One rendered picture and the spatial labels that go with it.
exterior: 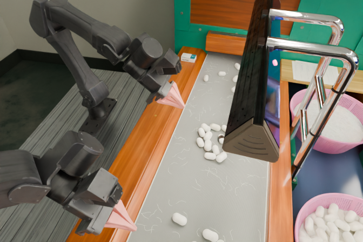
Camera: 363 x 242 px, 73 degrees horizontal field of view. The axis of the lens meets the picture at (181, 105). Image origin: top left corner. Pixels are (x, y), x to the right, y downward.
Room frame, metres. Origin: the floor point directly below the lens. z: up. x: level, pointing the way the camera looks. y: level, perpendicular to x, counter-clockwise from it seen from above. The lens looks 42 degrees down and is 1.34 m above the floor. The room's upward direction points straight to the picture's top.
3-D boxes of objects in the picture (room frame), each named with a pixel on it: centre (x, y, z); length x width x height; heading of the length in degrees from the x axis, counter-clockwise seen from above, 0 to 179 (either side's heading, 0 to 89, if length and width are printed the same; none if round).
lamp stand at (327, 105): (0.49, -0.26, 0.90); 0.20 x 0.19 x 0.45; 163
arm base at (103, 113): (0.68, 0.32, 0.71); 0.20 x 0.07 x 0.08; 168
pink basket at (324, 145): (0.60, -0.50, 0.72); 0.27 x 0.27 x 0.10
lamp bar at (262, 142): (0.51, -0.19, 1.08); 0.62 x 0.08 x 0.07; 163
